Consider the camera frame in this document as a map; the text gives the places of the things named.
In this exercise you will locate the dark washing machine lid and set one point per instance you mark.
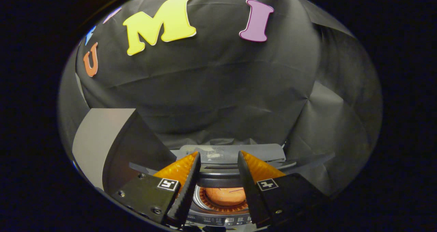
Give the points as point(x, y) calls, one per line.
point(222, 154)

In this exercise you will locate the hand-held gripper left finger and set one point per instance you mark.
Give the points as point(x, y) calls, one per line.
point(186, 191)

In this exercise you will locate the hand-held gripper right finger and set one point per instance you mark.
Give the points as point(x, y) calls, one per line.
point(251, 191)

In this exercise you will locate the black backdrop cloth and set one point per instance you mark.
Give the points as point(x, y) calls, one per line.
point(218, 88)

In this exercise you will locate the orange polo shirt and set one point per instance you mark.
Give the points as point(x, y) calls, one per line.
point(223, 196)

